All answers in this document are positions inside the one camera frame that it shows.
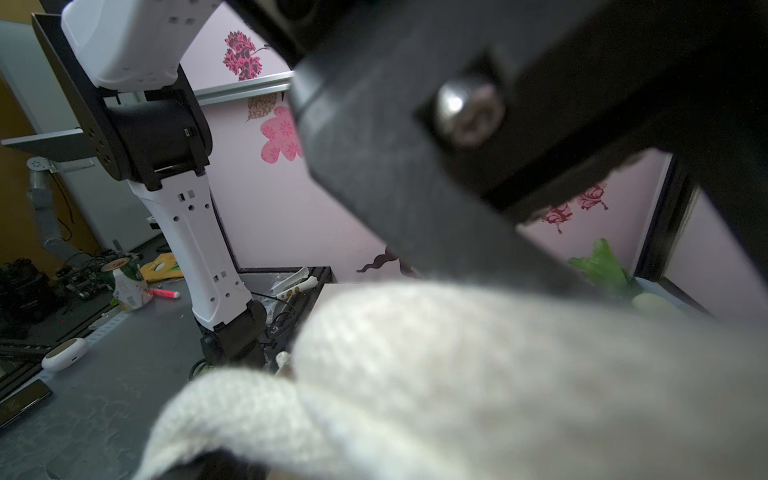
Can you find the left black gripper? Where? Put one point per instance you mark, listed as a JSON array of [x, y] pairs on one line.
[[443, 125]]

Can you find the cream canvas grocery bag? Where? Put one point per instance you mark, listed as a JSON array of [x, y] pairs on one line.
[[431, 380]]

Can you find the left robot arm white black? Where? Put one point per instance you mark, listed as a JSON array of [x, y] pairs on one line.
[[118, 63]]

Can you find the green lettuce leaf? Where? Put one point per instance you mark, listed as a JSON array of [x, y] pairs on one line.
[[602, 269]]

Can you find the pink marker pen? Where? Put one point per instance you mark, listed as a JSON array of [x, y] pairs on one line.
[[162, 293]]

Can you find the white oval device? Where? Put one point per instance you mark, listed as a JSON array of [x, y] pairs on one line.
[[64, 355]]

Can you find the aluminium rail bar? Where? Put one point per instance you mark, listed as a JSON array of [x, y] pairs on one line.
[[269, 84]]

